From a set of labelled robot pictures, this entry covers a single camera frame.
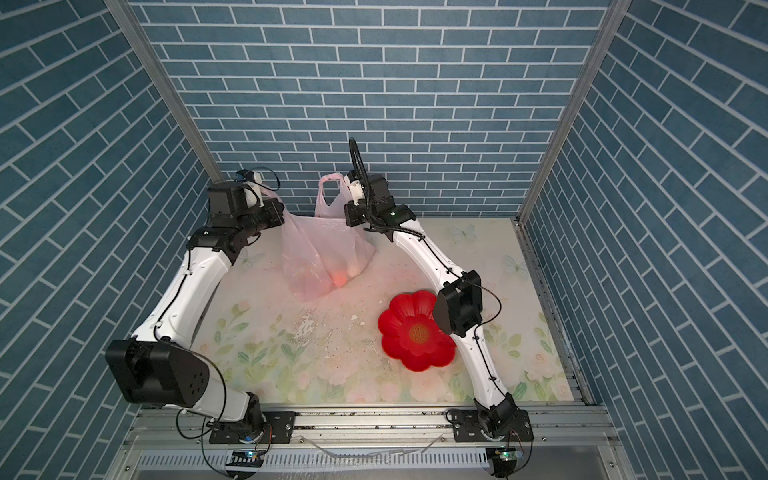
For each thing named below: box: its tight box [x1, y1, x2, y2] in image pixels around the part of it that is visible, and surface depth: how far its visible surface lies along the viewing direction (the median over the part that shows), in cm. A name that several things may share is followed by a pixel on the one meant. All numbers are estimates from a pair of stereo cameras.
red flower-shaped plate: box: [378, 290, 457, 372], surface depth 92 cm
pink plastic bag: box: [283, 173, 375, 302], surface depth 88 cm
